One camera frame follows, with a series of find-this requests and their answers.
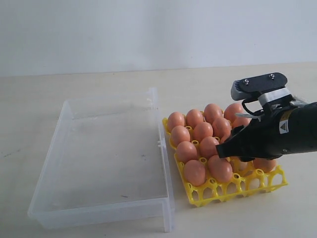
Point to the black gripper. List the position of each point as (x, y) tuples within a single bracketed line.
[(266, 139)]

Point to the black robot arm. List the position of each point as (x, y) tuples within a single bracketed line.
[(290, 130)]

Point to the yellow plastic egg tray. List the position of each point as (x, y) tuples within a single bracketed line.
[(243, 183)]

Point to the clear plastic bin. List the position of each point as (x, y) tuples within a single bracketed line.
[(107, 162)]

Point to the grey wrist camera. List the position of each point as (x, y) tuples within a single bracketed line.
[(263, 88)]

